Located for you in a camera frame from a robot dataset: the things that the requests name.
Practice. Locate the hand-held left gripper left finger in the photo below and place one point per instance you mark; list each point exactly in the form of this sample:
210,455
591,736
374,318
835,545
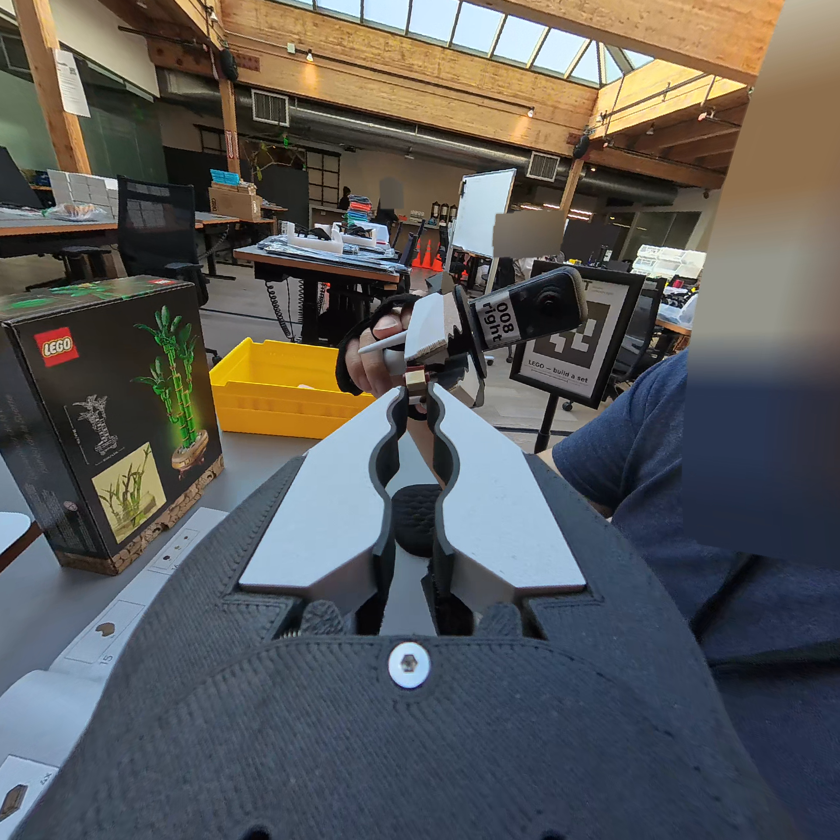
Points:
308,518

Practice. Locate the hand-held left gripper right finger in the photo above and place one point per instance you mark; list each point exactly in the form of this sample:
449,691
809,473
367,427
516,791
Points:
512,518

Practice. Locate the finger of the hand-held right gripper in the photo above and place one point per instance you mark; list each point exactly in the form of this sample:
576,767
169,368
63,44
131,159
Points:
433,328
466,384

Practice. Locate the tan lego piece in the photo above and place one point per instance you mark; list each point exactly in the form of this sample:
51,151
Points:
413,379

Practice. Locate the person's right forearm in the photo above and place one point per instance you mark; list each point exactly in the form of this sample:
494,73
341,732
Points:
425,453

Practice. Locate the lego instruction booklet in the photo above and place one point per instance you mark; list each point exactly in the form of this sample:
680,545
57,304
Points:
157,564

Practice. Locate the black bamboo lego set box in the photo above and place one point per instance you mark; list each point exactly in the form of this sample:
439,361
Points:
111,407

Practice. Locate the person's right hand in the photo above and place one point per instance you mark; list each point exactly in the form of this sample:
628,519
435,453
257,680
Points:
371,367

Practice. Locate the orange traffic cone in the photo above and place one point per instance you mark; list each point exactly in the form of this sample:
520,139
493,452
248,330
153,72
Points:
436,256
418,253

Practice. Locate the framed marker sign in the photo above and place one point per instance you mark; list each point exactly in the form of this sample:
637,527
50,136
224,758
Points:
590,367

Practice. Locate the black textured pad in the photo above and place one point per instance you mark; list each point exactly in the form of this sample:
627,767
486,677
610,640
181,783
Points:
417,518

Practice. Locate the rolling whiteboard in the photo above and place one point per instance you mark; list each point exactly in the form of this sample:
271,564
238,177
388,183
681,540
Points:
484,210

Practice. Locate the yellow plastic bin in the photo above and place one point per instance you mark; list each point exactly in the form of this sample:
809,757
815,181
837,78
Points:
282,394

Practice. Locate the cluttered background desk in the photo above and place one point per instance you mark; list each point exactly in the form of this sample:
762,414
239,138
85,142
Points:
315,259

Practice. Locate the stack of colourful folded cloths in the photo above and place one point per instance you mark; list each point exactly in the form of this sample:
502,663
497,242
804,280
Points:
361,210

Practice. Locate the person in blue shirt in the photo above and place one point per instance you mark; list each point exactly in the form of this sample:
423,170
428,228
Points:
643,446

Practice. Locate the white foam tray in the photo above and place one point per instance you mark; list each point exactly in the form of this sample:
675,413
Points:
308,236

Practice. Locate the cardboard box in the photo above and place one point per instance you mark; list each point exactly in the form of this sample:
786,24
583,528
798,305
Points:
233,202

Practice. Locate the black office chair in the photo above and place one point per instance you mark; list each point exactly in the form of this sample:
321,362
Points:
157,223

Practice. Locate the white sheet stand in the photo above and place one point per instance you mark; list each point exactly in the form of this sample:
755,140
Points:
13,531

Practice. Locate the stack of grey boxes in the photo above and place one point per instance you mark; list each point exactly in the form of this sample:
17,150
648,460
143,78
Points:
82,190

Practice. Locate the wooden top desk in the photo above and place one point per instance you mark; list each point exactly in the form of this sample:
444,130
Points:
39,226

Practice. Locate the paper notice on post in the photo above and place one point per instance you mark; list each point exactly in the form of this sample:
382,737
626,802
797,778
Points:
72,82

